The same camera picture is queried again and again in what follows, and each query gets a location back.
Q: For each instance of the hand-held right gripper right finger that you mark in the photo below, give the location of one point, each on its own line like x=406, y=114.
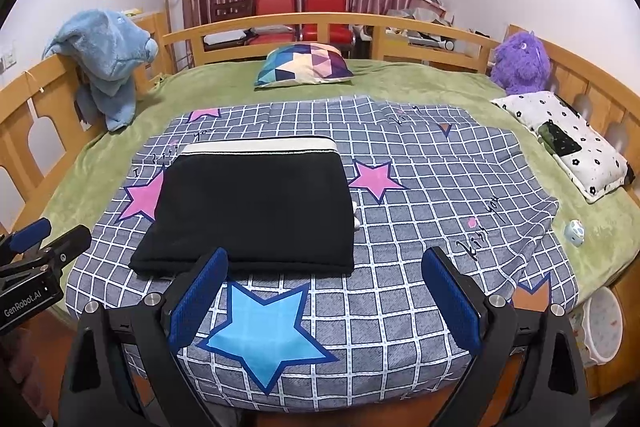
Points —
x=450, y=297

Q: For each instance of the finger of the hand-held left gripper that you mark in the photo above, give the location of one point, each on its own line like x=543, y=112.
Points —
x=27, y=237
x=65, y=247

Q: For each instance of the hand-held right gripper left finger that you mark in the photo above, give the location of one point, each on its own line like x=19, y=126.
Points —
x=197, y=302

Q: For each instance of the black pants with white waistband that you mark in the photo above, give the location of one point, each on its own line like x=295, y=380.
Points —
x=250, y=207

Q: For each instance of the grey checked star sheet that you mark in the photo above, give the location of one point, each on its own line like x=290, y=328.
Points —
x=425, y=217

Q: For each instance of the small light blue toy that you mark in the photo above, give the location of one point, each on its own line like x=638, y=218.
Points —
x=574, y=233

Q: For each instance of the white plastic basin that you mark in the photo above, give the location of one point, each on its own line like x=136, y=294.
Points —
x=602, y=327

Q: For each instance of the dark cloth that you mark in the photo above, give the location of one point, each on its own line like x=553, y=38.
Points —
x=560, y=139

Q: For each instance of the light blue plush towel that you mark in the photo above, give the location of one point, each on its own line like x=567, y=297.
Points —
x=107, y=57

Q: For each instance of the white black-dotted pillow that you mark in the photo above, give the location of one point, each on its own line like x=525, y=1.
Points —
x=600, y=157

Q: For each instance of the green plush blanket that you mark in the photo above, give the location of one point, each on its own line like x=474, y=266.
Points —
x=400, y=77

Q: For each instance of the purple plush toy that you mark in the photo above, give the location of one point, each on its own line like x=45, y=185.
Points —
x=520, y=62

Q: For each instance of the wooden coat stand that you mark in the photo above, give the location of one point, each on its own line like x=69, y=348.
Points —
x=170, y=22

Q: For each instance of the colourful triangle pattern pillow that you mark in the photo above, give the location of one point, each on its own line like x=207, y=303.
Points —
x=300, y=64

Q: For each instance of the cluttered side table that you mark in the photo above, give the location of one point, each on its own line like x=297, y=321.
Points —
x=430, y=22

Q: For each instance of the dark wooden chair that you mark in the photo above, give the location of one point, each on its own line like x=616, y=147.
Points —
x=232, y=9

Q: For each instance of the red chair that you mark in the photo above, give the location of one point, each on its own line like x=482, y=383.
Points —
x=272, y=7
x=325, y=2

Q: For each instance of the white wall switch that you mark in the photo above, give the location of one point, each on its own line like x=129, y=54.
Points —
x=7, y=61

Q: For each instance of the wooden bed frame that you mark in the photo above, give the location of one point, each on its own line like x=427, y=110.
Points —
x=320, y=19

